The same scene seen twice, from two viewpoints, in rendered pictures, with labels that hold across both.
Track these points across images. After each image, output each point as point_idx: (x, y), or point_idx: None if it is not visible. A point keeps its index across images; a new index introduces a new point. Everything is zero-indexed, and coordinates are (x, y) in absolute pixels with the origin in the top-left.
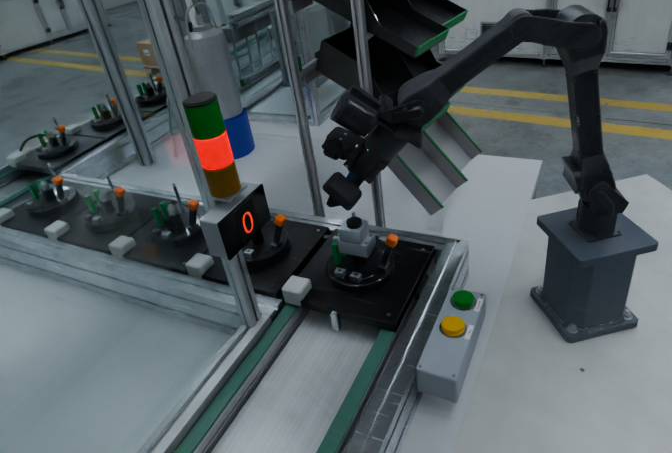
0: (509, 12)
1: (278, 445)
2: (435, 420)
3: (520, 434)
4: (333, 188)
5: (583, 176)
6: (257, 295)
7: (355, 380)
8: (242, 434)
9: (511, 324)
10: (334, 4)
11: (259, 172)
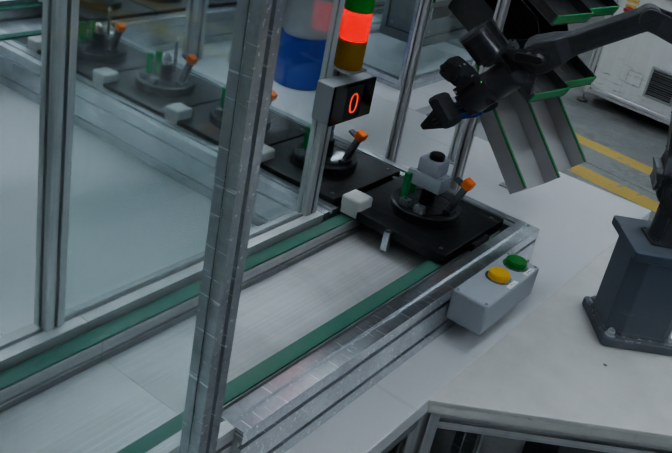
0: (644, 4)
1: (309, 303)
2: (452, 349)
3: (527, 382)
4: (439, 102)
5: (664, 174)
6: None
7: (394, 281)
8: (277, 287)
9: (553, 316)
10: None
11: None
